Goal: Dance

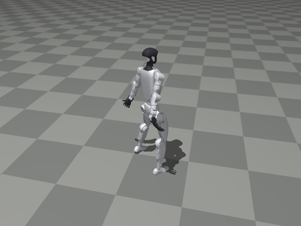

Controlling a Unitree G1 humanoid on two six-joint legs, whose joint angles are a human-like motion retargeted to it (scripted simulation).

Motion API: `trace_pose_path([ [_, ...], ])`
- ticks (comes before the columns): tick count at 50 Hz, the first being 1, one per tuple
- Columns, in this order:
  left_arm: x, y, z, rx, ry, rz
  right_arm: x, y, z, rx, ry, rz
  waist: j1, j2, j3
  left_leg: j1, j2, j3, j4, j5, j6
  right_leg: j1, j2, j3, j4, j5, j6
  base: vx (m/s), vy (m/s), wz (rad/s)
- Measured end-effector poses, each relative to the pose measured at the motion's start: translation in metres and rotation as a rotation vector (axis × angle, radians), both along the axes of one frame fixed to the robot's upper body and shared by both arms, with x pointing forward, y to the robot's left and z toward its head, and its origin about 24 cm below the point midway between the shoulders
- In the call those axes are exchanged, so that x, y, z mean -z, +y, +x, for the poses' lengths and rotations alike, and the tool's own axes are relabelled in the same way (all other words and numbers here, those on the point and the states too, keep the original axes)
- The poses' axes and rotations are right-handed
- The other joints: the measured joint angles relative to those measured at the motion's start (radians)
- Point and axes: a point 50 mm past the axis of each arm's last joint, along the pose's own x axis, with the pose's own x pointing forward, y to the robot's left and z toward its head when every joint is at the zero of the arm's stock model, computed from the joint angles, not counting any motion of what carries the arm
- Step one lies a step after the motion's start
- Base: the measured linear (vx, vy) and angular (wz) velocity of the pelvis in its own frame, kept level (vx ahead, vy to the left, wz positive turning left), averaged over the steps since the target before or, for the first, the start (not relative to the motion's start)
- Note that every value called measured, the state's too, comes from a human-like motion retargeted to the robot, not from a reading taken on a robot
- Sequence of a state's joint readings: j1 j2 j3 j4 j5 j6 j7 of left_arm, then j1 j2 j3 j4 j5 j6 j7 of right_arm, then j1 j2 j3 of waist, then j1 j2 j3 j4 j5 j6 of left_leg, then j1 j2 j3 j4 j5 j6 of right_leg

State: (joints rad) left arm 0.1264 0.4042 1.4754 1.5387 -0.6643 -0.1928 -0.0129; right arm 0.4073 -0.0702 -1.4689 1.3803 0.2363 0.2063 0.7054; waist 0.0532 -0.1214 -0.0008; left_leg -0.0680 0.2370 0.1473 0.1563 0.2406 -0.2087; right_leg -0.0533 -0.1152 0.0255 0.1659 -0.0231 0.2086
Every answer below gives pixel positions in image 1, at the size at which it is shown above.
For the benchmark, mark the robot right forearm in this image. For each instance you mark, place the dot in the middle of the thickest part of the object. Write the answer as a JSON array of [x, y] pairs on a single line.
[[153, 108]]

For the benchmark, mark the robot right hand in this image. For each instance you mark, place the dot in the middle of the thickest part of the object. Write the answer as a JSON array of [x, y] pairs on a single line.
[[155, 124]]

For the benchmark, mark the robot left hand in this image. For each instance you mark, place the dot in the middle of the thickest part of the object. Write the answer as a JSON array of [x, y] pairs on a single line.
[[128, 102]]

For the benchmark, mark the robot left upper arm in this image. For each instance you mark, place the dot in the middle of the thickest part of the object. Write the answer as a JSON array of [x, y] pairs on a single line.
[[138, 79]]

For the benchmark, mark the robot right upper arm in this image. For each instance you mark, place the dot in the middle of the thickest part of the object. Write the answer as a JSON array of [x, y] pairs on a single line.
[[159, 78]]

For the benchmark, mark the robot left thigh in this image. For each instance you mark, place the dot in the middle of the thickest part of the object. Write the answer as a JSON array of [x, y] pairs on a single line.
[[145, 127]]

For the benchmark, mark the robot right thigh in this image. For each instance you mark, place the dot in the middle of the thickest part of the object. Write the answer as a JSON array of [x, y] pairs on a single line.
[[162, 122]]

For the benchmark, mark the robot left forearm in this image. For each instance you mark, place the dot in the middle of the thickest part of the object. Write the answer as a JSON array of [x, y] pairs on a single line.
[[133, 91]]

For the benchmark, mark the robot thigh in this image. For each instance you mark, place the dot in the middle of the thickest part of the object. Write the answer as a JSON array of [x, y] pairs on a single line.
[[145, 127], [162, 122]]

